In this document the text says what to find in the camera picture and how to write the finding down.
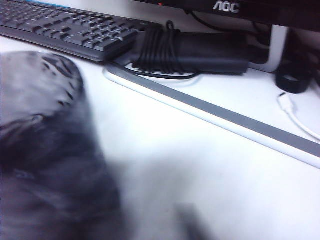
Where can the black keyboard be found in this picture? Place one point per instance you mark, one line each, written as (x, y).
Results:
(62, 30)

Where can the black textured cup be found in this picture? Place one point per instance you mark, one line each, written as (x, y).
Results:
(50, 150)

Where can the black power adapter brick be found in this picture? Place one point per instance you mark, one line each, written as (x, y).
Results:
(212, 50)

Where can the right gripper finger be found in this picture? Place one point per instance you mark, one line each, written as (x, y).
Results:
(187, 222)

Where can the black AOC monitor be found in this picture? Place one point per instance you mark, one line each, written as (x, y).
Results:
(275, 12)

